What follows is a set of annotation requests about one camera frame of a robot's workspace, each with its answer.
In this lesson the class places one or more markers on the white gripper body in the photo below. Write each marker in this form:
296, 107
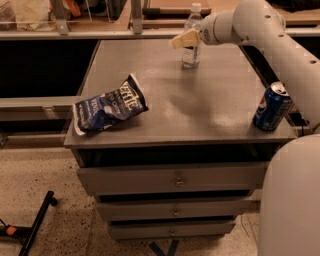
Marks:
209, 30

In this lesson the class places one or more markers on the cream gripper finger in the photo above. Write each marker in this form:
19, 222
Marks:
188, 38

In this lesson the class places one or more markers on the clear plastic water bottle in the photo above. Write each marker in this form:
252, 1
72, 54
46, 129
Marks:
190, 57

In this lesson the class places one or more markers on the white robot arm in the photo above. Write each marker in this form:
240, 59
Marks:
289, 222

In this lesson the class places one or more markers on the blue Kettle chip bag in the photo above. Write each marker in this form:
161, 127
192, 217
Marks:
103, 111

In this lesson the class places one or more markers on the blue Pepsi soda can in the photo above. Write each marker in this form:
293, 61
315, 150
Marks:
272, 108

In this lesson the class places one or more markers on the grey drawer cabinet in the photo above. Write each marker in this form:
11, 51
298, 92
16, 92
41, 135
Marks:
195, 116

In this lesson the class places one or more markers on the top grey drawer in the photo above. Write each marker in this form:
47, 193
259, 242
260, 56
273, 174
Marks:
155, 179

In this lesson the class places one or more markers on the grey drawer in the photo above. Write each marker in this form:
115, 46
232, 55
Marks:
171, 230
173, 208
155, 179

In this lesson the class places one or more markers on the middle grey drawer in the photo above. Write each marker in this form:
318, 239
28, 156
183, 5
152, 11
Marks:
173, 208

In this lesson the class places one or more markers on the bottom grey drawer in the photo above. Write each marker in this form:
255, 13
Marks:
171, 230

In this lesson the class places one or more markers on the black stand leg with wheel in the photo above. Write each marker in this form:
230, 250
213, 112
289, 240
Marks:
25, 235

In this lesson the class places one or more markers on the grey metal shelf rail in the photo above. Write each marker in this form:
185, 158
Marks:
299, 23

